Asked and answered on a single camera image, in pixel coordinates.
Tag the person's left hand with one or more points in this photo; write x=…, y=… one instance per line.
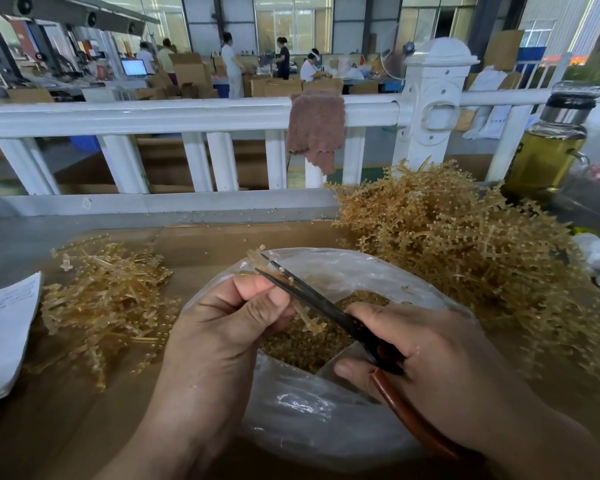
x=210, y=339

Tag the grey factory machine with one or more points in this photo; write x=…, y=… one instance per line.
x=25, y=49

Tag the glass bottle with yellow tea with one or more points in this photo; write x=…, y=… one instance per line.
x=545, y=154

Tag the person's right hand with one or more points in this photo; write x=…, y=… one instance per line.
x=445, y=374

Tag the white sacks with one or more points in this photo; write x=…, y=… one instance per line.
x=485, y=114

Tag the heap of cut amber pieces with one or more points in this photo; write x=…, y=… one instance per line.
x=300, y=347

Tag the clear plastic bag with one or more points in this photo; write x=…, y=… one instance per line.
x=300, y=414

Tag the blue bin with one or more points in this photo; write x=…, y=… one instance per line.
x=85, y=143

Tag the standing fan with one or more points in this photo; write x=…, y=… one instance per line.
x=397, y=49

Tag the person's left thumb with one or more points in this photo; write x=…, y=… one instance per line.
x=265, y=309

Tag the group of cardboard boxes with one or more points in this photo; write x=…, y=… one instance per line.
x=192, y=74

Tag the brown cloth rag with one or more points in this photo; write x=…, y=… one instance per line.
x=316, y=124

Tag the computer monitor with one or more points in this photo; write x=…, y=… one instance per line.
x=134, y=67

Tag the person's right thumb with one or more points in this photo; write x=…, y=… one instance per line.
x=352, y=372

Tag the small pile of trimmed sprues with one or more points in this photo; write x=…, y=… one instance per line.
x=110, y=304

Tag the large pile of amber sprues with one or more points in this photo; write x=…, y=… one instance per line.
x=460, y=249

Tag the white fence railing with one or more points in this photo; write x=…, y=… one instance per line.
x=130, y=117

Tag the person's left forearm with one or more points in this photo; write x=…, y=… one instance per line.
x=175, y=434

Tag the brown cardboard sheet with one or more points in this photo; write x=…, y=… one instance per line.
x=80, y=424

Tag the person's right forearm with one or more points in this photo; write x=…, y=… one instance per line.
x=555, y=449

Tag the amber plastic sprue strip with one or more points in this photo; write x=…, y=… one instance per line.
x=310, y=322

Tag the white paper sheet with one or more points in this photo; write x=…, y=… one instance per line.
x=5, y=339

